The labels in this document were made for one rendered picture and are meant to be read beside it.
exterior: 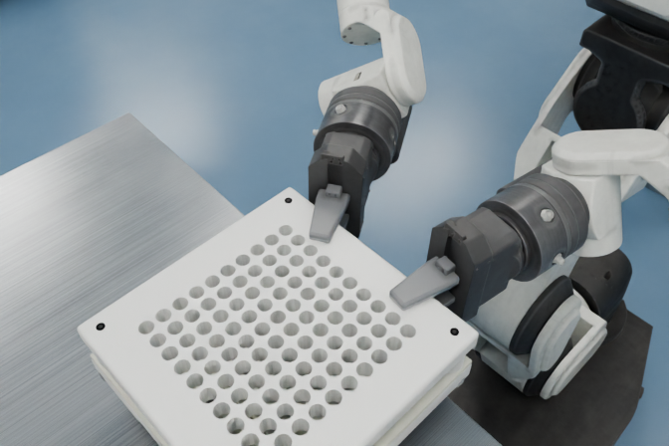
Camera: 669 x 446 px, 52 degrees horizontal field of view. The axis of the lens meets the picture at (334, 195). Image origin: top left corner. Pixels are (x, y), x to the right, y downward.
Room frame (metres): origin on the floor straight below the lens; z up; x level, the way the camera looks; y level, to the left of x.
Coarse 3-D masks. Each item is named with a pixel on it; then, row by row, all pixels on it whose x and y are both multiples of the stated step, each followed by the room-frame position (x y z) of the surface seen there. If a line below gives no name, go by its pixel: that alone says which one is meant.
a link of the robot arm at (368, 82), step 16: (368, 64) 0.68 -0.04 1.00; (336, 80) 0.68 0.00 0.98; (352, 80) 0.66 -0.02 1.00; (368, 80) 0.64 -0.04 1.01; (384, 80) 0.64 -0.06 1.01; (320, 96) 0.67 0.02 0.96; (336, 96) 0.62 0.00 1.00; (352, 96) 0.60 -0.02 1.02; (368, 96) 0.60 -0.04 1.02; (384, 96) 0.61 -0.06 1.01; (400, 112) 0.63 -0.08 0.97; (400, 128) 0.64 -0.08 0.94; (400, 144) 0.62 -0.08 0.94
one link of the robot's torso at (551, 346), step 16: (576, 304) 0.59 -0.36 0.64; (560, 320) 0.56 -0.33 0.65; (576, 320) 0.58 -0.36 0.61; (480, 336) 0.69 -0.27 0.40; (544, 336) 0.54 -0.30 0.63; (560, 336) 0.55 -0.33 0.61; (480, 352) 0.69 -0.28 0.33; (496, 352) 0.69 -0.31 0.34; (512, 352) 0.58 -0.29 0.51; (544, 352) 0.55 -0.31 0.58; (560, 352) 0.58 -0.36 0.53; (496, 368) 0.69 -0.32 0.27; (512, 368) 0.58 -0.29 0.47; (528, 368) 0.56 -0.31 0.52; (544, 368) 0.55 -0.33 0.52; (528, 384) 0.65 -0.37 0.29; (544, 384) 0.65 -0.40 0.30
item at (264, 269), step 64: (192, 256) 0.40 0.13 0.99; (256, 256) 0.40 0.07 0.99; (320, 256) 0.40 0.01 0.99; (128, 320) 0.33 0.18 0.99; (192, 320) 0.34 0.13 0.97; (256, 320) 0.33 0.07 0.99; (320, 320) 0.33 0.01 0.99; (384, 320) 0.33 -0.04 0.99; (448, 320) 0.33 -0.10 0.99; (128, 384) 0.27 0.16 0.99; (192, 384) 0.28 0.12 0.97; (256, 384) 0.28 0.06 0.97; (320, 384) 0.28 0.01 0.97; (384, 384) 0.27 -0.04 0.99
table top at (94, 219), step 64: (128, 128) 0.72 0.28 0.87; (0, 192) 0.60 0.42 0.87; (64, 192) 0.60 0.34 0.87; (128, 192) 0.60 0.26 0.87; (192, 192) 0.60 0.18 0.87; (0, 256) 0.50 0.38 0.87; (64, 256) 0.50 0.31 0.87; (128, 256) 0.50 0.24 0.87; (0, 320) 0.41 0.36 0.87; (64, 320) 0.41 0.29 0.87; (0, 384) 0.34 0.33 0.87; (64, 384) 0.34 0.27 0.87
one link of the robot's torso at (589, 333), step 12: (588, 312) 0.79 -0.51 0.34; (588, 324) 0.76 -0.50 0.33; (600, 324) 0.76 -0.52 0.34; (576, 336) 0.77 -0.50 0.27; (588, 336) 0.73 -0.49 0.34; (600, 336) 0.74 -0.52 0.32; (576, 348) 0.70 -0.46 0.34; (588, 348) 0.71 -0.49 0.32; (564, 360) 0.68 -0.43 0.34; (576, 360) 0.68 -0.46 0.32; (564, 372) 0.66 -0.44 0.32; (576, 372) 0.70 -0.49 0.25; (552, 384) 0.64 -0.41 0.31; (564, 384) 0.67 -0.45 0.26
